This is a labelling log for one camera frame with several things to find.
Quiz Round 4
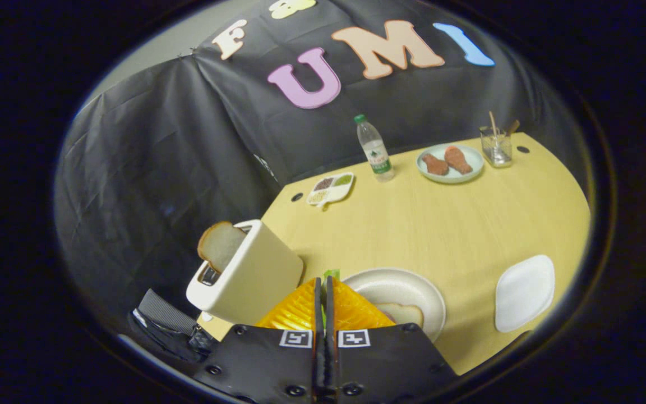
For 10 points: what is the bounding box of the clear square glass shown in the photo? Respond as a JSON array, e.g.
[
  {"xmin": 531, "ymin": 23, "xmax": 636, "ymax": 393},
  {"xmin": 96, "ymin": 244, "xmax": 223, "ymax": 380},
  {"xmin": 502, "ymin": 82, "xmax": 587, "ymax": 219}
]
[{"xmin": 479, "ymin": 126, "xmax": 513, "ymax": 168}]

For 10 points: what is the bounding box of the white divided seasoning dish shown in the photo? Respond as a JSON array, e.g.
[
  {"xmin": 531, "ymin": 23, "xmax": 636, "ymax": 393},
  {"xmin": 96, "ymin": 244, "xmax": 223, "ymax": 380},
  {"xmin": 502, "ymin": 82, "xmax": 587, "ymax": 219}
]
[{"xmin": 306, "ymin": 172, "xmax": 355, "ymax": 207}]

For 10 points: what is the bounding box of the white bread slice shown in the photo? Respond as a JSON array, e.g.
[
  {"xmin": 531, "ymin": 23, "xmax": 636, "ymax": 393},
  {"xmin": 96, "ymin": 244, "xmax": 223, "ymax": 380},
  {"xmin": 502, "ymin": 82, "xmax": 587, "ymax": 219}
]
[{"xmin": 376, "ymin": 303, "xmax": 424, "ymax": 329}]

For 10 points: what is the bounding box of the white toaster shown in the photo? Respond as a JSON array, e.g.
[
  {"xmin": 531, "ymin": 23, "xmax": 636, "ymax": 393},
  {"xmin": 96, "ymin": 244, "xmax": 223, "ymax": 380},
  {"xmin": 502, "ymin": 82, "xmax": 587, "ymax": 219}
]
[{"xmin": 186, "ymin": 219, "xmax": 304, "ymax": 326}]

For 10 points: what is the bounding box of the toasted bread slice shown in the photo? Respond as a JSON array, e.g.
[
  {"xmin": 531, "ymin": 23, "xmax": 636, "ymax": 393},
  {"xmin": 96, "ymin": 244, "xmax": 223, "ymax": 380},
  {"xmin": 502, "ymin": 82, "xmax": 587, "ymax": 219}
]
[{"xmin": 197, "ymin": 221, "xmax": 248, "ymax": 274}]

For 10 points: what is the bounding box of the clear plastic water bottle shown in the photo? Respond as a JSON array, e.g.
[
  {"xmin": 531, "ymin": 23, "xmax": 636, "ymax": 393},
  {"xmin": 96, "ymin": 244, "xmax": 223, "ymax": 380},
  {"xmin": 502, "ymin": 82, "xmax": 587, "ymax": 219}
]
[{"xmin": 354, "ymin": 114, "xmax": 395, "ymax": 183}]

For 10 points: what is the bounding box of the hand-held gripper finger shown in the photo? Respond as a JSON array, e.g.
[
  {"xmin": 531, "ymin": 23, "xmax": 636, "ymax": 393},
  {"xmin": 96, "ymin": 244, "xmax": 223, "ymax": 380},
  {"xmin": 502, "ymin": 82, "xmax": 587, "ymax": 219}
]
[
  {"xmin": 326, "ymin": 275, "xmax": 461, "ymax": 404},
  {"xmin": 194, "ymin": 276, "xmax": 322, "ymax": 404}
]

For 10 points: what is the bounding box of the cream round plate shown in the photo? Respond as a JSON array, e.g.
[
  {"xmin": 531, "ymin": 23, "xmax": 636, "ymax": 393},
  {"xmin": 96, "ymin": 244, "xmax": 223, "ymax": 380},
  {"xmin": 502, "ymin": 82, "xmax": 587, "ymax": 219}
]
[{"xmin": 341, "ymin": 268, "xmax": 447, "ymax": 343}]

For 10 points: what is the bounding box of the brown meat piece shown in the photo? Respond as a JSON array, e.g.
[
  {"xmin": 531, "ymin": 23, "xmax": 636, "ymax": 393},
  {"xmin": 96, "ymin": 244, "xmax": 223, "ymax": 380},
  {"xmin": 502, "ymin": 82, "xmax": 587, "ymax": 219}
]
[
  {"xmin": 421, "ymin": 153, "xmax": 450, "ymax": 176},
  {"xmin": 444, "ymin": 146, "xmax": 473, "ymax": 175}
]

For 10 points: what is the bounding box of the green lettuce leaf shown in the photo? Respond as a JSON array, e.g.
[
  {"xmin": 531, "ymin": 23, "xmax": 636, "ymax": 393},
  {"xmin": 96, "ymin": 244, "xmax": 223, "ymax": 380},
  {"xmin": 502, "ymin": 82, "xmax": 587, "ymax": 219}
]
[{"xmin": 321, "ymin": 269, "xmax": 342, "ymax": 332}]

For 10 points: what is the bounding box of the pale blue round plate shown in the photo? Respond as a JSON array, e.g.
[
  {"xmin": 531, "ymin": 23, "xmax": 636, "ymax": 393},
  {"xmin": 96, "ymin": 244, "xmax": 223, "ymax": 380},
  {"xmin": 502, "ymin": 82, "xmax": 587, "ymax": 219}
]
[{"xmin": 416, "ymin": 143, "xmax": 485, "ymax": 185}]

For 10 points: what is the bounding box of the white square plate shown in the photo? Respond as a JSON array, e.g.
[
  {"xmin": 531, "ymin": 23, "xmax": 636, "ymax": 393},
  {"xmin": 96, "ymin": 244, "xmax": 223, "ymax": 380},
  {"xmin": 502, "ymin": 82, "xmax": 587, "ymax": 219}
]
[{"xmin": 494, "ymin": 254, "xmax": 556, "ymax": 333}]

